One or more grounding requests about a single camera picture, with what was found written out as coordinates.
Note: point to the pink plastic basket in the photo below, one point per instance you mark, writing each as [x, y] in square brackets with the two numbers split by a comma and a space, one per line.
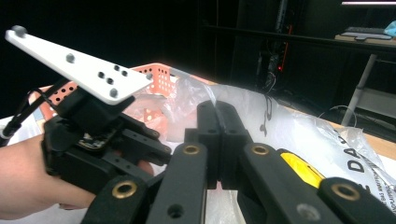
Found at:
[160, 79]

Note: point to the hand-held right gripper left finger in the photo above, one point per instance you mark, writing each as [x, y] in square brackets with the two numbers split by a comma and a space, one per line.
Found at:
[213, 155]

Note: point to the grey keyboard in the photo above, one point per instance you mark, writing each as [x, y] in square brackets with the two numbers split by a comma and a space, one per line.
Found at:
[365, 32]

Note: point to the clear plastic bag yellow smiley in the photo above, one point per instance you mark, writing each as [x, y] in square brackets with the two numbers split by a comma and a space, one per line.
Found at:
[295, 130]

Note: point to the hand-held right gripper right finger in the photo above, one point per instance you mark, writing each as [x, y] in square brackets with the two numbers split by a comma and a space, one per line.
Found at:
[230, 155]

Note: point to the white metal desk frame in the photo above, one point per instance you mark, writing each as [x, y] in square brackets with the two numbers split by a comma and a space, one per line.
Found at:
[358, 93]

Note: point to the white board sheet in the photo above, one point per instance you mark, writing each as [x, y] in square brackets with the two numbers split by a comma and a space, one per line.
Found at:
[18, 130]

